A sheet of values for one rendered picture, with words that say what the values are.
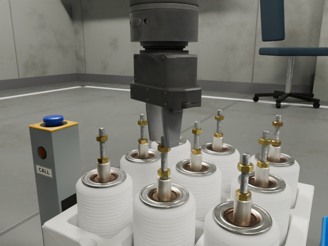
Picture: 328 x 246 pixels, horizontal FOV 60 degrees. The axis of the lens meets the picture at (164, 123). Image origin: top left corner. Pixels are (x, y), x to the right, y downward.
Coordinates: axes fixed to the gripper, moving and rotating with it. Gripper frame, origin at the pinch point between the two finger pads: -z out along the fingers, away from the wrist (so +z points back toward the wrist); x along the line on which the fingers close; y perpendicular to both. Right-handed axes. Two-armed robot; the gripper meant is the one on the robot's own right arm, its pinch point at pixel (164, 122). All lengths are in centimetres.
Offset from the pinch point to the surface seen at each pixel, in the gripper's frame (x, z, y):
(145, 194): -1.6, -11.1, -2.4
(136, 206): -0.6, -11.8, -4.5
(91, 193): -8.2, -11.8, -8.2
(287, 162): 4.4, -11.0, 26.5
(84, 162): -79, -36, 17
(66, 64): -386, -11, 114
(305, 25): -115, 32, 252
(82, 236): -7.5, -18.4, -10.3
